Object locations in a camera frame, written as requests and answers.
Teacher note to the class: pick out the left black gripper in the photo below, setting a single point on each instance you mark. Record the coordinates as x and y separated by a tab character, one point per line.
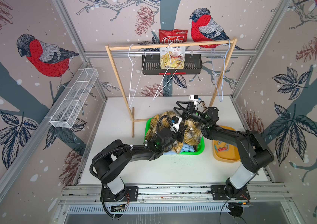
180	134

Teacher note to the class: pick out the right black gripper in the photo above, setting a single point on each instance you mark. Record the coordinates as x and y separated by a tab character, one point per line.
190	113

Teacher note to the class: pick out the yellow plaid shirt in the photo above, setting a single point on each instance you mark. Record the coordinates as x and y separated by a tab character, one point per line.
187	137

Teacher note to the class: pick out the light blue shirt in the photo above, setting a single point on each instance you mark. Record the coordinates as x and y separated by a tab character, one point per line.
186	149

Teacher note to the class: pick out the green plastic mesh basket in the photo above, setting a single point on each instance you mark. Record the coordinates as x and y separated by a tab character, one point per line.
198	149

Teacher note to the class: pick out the red clothespin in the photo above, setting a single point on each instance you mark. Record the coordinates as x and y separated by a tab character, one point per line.
223	149

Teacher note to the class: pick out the white hanger of yellow shirt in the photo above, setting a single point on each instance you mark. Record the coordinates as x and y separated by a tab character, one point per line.
167	75

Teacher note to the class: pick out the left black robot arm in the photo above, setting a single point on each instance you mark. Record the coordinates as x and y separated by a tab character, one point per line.
110	162

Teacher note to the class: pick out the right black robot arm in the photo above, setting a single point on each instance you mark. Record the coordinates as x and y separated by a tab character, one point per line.
252	149

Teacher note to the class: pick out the yellow plastic tray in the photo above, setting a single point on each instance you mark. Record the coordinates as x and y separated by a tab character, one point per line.
225	152

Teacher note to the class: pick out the red Chuba chips bag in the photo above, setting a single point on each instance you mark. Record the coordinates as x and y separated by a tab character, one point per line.
173	36

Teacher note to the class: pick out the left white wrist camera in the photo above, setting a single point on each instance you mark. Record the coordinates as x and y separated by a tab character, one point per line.
175	123

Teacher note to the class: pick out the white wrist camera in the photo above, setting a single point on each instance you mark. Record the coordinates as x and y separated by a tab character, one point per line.
195	99
175	123

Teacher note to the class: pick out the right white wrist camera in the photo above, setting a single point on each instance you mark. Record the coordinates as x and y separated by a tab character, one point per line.
195	99

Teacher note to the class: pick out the black wall bracket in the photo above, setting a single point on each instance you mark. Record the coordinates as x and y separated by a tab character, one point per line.
156	65

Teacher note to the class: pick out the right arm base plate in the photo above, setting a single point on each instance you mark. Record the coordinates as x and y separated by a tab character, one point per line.
219	192

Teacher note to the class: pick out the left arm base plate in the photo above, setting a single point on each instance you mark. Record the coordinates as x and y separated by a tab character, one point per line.
127	194

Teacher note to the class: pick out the white wire mesh basket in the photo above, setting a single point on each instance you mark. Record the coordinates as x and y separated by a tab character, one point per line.
69	109

